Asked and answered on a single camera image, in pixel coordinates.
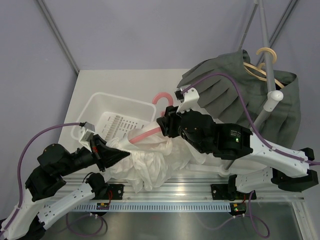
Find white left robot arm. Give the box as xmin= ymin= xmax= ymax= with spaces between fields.
xmin=0 ymin=134 xmax=130 ymax=240

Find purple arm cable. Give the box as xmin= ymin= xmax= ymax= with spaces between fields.
xmin=0 ymin=121 xmax=85 ymax=233
xmin=182 ymin=72 xmax=320 ymax=166

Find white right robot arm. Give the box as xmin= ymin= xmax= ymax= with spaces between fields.
xmin=156 ymin=106 xmax=319 ymax=198

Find grey clothes rack pole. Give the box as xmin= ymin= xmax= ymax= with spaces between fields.
xmin=223 ymin=0 xmax=285 ymax=173

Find white rack base foot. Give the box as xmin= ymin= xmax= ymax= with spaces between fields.
xmin=185 ymin=163 xmax=231 ymax=178

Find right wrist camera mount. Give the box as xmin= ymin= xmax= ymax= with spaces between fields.
xmin=175 ymin=87 xmax=200 ymax=114

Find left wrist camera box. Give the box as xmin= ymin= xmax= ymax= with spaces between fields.
xmin=78 ymin=122 xmax=96 ymax=143

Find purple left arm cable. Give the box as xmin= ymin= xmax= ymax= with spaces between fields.
xmin=0 ymin=121 xmax=85 ymax=233

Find grey pleated skirt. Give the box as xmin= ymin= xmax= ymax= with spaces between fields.
xmin=177 ymin=50 xmax=301 ymax=148

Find beige wooden hanger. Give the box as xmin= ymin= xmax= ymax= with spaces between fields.
xmin=243 ymin=47 xmax=278 ymax=82

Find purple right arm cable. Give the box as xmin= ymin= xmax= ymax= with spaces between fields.
xmin=182 ymin=72 xmax=320 ymax=166

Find white skirt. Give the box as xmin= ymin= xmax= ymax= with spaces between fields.
xmin=103 ymin=122 xmax=208 ymax=193

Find aluminium mounting rail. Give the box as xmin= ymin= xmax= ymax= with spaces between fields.
xmin=42 ymin=176 xmax=305 ymax=205

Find white plastic basket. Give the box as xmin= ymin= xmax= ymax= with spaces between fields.
xmin=76 ymin=92 xmax=157 ymax=142

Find pink plastic hanger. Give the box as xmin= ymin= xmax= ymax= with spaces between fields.
xmin=128 ymin=92 xmax=174 ymax=144

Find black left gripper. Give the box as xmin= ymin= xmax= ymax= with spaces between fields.
xmin=58 ymin=134 xmax=131 ymax=177

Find white slotted cable duct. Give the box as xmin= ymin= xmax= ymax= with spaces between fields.
xmin=73 ymin=202 xmax=231 ymax=213

